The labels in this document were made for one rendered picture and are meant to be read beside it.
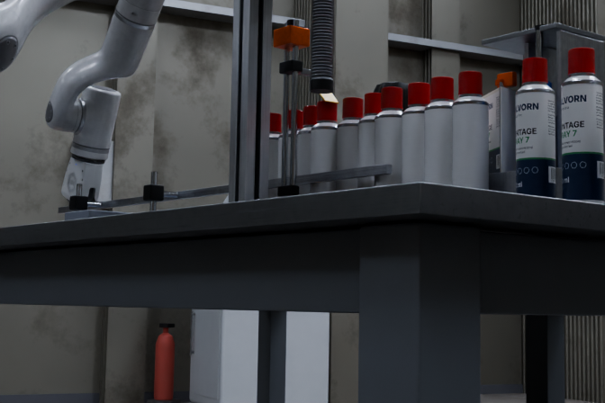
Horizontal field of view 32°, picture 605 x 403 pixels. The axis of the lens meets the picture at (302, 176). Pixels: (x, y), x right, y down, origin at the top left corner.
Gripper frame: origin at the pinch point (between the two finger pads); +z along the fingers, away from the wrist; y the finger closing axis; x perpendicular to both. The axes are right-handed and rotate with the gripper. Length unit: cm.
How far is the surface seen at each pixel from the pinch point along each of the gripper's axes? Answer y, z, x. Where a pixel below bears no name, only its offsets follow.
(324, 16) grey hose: 86, -59, -11
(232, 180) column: 81, -31, -17
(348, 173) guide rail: 93, -37, -4
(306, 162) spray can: 78, -35, -2
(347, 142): 87, -40, -1
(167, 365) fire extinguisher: -404, 215, 306
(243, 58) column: 76, -49, -17
